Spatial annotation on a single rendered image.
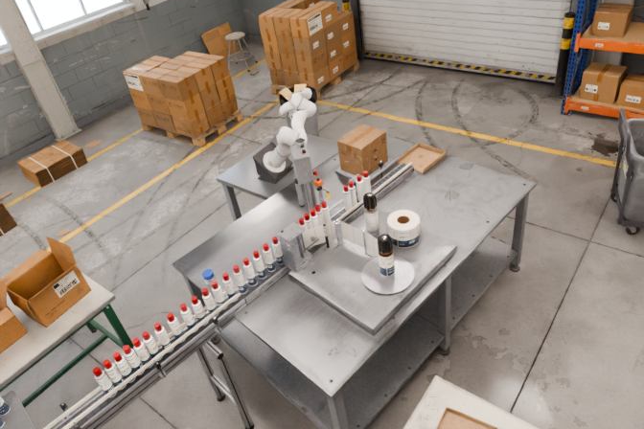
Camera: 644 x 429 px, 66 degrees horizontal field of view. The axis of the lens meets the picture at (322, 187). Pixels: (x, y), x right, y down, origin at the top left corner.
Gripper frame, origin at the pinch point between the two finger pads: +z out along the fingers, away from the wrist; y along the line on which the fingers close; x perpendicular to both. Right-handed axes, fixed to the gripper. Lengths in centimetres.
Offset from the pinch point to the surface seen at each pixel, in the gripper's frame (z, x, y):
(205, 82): -227, -42, -86
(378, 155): 67, 36, 11
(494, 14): -150, 324, -42
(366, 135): 56, 32, 24
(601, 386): 263, 93, -40
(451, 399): 250, -24, 34
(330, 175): 56, 1, -7
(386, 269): 174, -17, 34
